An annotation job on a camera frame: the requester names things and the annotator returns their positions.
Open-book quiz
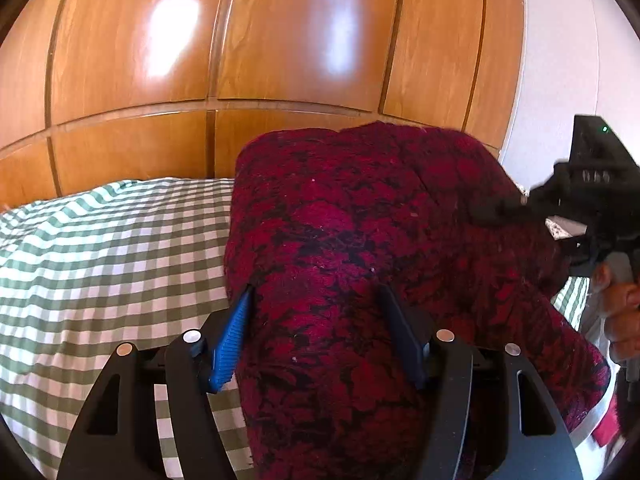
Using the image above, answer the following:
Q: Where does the person's right hand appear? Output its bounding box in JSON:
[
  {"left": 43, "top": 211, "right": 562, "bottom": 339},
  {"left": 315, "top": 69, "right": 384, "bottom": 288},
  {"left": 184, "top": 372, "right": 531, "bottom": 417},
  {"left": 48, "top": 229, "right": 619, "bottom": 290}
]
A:
[{"left": 596, "top": 264, "right": 640, "bottom": 365}]

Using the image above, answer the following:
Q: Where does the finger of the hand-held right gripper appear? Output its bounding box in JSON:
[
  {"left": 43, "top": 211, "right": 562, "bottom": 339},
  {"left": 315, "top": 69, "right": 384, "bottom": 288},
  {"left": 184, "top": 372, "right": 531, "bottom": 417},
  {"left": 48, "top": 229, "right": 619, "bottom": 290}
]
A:
[{"left": 469, "top": 192, "right": 532, "bottom": 227}]

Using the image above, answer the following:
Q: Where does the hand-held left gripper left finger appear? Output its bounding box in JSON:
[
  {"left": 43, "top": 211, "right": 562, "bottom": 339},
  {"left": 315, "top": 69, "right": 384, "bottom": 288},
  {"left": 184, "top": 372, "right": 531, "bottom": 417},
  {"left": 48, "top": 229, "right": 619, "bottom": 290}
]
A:
[{"left": 57, "top": 287, "right": 253, "bottom": 480}]

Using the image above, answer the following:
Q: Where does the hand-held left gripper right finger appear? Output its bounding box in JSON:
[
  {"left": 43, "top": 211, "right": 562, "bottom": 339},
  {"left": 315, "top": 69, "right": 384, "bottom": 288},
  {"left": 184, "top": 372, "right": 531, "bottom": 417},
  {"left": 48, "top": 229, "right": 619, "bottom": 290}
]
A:
[{"left": 377, "top": 285, "right": 583, "bottom": 480}]

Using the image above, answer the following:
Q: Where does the red floral knit sweater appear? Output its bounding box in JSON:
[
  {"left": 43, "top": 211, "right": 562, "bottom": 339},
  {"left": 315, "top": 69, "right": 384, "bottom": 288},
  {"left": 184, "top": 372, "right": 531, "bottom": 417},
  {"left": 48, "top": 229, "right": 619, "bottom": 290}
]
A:
[{"left": 222, "top": 121, "right": 612, "bottom": 480}]

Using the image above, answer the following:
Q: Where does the green checked bed sheet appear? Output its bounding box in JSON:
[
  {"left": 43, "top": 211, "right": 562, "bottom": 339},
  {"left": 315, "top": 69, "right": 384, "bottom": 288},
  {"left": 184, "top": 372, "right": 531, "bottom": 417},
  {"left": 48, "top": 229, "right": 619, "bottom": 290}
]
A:
[{"left": 0, "top": 177, "right": 593, "bottom": 480}]

